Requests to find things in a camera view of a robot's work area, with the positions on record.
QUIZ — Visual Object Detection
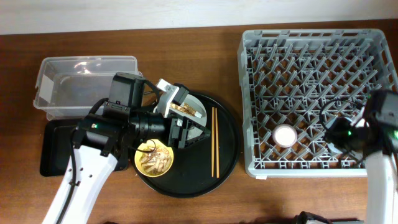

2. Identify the round black serving tray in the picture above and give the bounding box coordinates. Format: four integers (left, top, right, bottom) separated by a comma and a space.
133, 91, 242, 198

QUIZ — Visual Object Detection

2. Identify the wooden chopstick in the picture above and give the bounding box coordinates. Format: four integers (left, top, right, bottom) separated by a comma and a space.
215, 108, 220, 179
211, 107, 215, 177

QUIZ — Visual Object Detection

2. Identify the grey plastic dishwasher rack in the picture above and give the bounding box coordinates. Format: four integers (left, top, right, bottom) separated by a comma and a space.
237, 29, 397, 179

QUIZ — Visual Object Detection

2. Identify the right wooden chopstick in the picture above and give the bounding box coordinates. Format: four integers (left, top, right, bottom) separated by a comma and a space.
215, 108, 220, 179

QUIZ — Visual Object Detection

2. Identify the pink plastic cup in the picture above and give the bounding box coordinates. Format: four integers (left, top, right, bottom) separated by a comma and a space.
272, 124, 298, 147

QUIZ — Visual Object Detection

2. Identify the left wooden chopstick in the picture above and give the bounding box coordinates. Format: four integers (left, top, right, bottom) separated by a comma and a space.
211, 107, 215, 177

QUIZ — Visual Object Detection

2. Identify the grey round plate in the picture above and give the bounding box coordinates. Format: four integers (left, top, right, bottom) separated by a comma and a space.
169, 94, 207, 140

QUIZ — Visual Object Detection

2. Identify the clear plastic storage bin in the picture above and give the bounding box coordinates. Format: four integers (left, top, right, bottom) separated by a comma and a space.
33, 55, 142, 120

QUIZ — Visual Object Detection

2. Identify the yellow bowl with food scraps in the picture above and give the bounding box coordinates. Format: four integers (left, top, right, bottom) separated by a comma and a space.
133, 139, 174, 177

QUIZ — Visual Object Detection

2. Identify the black rectangular tray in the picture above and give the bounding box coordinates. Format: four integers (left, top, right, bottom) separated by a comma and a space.
40, 115, 129, 180

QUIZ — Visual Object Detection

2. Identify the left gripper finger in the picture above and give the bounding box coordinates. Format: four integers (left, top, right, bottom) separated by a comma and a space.
187, 118, 211, 136
185, 134, 210, 148

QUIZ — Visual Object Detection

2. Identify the gold foil snack wrapper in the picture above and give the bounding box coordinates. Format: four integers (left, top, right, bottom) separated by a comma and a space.
170, 103, 202, 118

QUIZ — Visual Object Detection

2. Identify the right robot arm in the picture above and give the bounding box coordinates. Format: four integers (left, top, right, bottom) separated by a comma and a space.
319, 90, 397, 223

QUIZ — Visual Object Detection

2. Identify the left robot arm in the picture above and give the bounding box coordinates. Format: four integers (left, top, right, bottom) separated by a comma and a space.
43, 72, 210, 223

